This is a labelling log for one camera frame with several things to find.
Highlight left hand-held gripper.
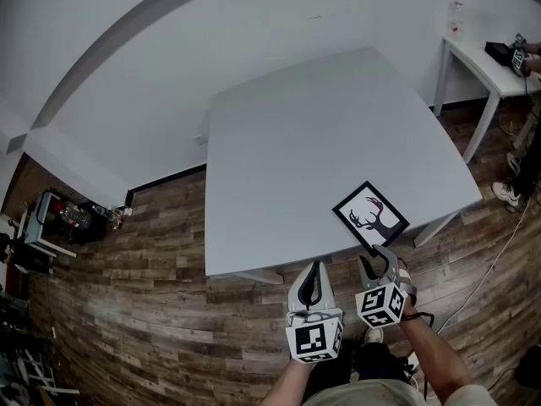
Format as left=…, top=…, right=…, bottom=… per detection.
left=284, top=260, right=345, bottom=364

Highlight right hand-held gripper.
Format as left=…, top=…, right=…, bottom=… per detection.
left=354, top=244, right=408, bottom=329

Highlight black picture frame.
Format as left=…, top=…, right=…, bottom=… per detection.
left=331, top=179, right=412, bottom=251

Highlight person's right forearm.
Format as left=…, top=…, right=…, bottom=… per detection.
left=399, top=310, right=473, bottom=402

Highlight person's left forearm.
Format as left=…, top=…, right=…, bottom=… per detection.
left=258, top=356, right=316, bottom=406

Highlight person's right hand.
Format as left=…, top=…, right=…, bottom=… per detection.
left=396, top=259, right=418, bottom=319

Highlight person's black trousers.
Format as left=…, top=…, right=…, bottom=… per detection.
left=350, top=341, right=418, bottom=384

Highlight person's beige shirt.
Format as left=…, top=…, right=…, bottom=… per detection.
left=303, top=378, right=487, bottom=406

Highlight black crate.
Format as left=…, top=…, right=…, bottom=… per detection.
left=79, top=200, right=109, bottom=243

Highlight small white table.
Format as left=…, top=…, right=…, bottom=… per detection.
left=433, top=35, right=541, bottom=164

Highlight large clear water bottle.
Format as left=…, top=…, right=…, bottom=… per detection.
left=57, top=200, right=92, bottom=230

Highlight black box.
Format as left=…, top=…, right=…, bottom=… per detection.
left=484, top=41, right=513, bottom=65

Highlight clear dispenser bottle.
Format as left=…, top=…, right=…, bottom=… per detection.
left=447, top=1, right=465, bottom=41

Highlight grey metal cart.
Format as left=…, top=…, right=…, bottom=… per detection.
left=23, top=190, right=79, bottom=260

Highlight white floor cable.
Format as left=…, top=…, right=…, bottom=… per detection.
left=439, top=199, right=533, bottom=333

